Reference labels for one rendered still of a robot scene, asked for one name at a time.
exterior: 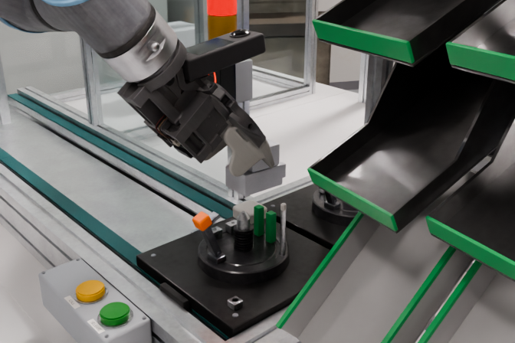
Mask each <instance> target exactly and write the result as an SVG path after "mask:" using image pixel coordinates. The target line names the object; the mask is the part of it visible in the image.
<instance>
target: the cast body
mask: <svg viewBox="0 0 515 343"><path fill-rule="evenodd" d="M266 140H267V141H268V143H269V145H270V147H271V151H272V155H273V158H274V167H273V168H270V167H269V166H268V165H267V164H266V163H265V162H264V161H263V160H262V159H261V160H260V161H259V162H258V163H256V164H255V165H254V166H253V167H251V168H250V169H249V170H247V171H246V172H245V173H244V174H243V175H241V176H239V177H235V176H233V175H232V174H231V173H230V171H229V169H228V166H229V165H226V166H225V185H226V186H227V187H229V188H230V189H232V190H234V191H236V192H238V193H239V194H242V195H244V196H248V195H251V194H255V193H258V192H260V191H264V190H267V189H269V188H273V187H276V186H278V185H282V183H283V178H285V177H286V164H285V163H283V162H279V161H280V145H279V144H278V143H276V142H273V141H271V140H269V139H266Z"/></svg>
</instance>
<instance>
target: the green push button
mask: <svg viewBox="0 0 515 343"><path fill-rule="evenodd" d="M129 317H130V307H129V306H128V305H127V304H126V303H123V302H111V303H109V304H107V305H105V306H104V307H103V308H102V309H101V310H100V320H101V322H102V323H103V324H105V325H119V324H122V323H124V322H125V321H127V320H128V319H129Z"/></svg>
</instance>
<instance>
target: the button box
mask: <svg viewBox="0 0 515 343"><path fill-rule="evenodd" d="M38 278H39V283H40V287H41V297H42V302H43V305H44V307H45V308H46V309H47V310H48V311H49V312H50V313H51V314H52V315H53V316H54V317H55V318H56V319H57V321H58V322H59V323H60V324H61V325H62V326H63V327H64V328H65V330H66V331H67V332H68V333H69V334H70V335H71V336H72V337H73V339H74V340H75V341H76V342H77V343H153V339H152V329H151V320H150V318H149V317H147V316H146V315H145V314H144V313H143V312H141V311H140V310H139V309H138V308H137V307H136V306H135V305H134V304H132V303H131V301H129V300H128V299H127V298H126V297H125V296H123V295H122V294H121V293H120V292H119V291H118V290H116V289H115V288H114V287H113V286H112V285H110V284H109V283H108V282H107V281H106V280H105V279H104V278H103V277H102V276H101V275H99V274H98V273H97V272H96V271H95V270H94V269H92V268H91V267H90V266H89V265H88V264H86V263H85V262H84V261H83V260H82V259H81V258H77V259H75V260H71V261H70V262H67V263H64V264H61V265H60V266H56V267H54V268H51V269H48V270H45V271H43V272H41V273H39V274H38ZM88 280H98V281H100V282H102V283H103V284H104V286H105V293H104V295H103V296H102V297H101V298H99V299H97V300H94V301H91V302H84V301H80V300H79V299H78V298H77V296H76V288H77V287H78V286H79V285H80V284H81V283H83V282H85V281H88ZM111 302H123V303H126V304H127V305H128V306H129V307H130V317H129V319H128V320H127V321H125V322H124V323H122V324H119V325H105V324H103V323H102V322H101V320H100V310H101V309H102V308H103V307H104V306H105V305H107V304H109V303H111Z"/></svg>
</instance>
